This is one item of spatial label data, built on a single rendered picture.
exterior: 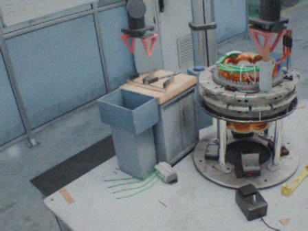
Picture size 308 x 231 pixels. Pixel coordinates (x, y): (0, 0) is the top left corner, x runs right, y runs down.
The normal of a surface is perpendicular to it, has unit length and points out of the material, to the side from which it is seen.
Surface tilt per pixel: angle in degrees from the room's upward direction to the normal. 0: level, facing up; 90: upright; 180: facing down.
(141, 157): 90
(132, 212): 0
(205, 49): 90
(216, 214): 0
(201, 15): 90
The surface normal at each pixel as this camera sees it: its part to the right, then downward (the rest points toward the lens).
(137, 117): 0.74, 0.23
